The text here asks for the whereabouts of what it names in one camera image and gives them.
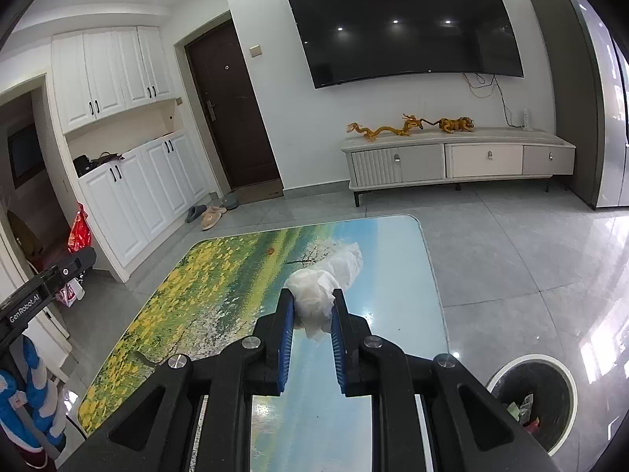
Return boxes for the black bag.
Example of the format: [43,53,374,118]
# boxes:
[73,152,125,176]

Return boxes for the black round waste bin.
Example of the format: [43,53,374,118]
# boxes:
[486,354,579,457]

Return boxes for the dark brown door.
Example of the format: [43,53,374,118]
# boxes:
[184,22,285,192]

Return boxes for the television power cable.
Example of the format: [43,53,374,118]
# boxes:
[462,73,515,127]

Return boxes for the black wall television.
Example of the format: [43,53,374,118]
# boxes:
[284,0,524,90]

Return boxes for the white TV cabinet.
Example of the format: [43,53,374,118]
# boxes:
[341,127,577,207]

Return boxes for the long yellow dragon figurine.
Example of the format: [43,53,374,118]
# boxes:
[345,122,402,141]

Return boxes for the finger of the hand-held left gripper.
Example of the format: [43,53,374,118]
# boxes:
[42,247,97,282]

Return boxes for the beige slipper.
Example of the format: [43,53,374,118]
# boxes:
[201,206,228,231]

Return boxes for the white tissue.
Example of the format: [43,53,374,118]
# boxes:
[284,242,365,341]

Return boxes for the orange tiger figurine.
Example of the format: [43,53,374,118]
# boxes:
[435,116,476,135]

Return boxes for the white and red bag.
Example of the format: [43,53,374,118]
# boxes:
[54,278,84,308]

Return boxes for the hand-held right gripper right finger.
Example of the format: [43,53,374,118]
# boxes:
[330,288,561,472]

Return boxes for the brown doormat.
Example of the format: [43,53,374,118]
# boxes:
[228,180,286,202]

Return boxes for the red plastic bag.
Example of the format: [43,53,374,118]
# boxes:
[68,203,92,255]

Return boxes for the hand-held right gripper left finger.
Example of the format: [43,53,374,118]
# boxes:
[59,288,298,472]

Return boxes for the white upper cabinet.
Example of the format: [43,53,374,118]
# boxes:
[51,26,176,135]

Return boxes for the small yellow dragon figurine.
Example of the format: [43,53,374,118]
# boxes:
[400,114,436,136]

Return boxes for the grey refrigerator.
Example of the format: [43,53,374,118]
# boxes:
[526,0,629,210]

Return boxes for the white lower cabinet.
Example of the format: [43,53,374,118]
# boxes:
[66,130,220,283]

